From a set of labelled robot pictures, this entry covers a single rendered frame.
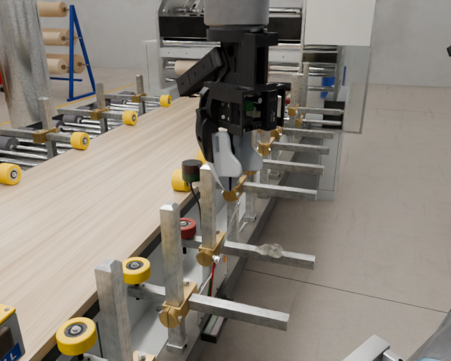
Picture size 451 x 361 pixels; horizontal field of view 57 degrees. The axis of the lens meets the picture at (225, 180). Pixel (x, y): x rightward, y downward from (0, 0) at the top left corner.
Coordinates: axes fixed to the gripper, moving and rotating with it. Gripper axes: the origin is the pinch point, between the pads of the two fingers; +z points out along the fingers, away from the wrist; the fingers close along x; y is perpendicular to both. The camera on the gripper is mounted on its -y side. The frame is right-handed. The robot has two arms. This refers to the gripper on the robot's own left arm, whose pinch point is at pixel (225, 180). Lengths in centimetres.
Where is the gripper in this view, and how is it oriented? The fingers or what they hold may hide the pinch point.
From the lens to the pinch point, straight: 57.7
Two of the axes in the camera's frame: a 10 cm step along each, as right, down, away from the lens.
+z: 0.0, 9.2, 3.9
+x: 7.7, -2.5, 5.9
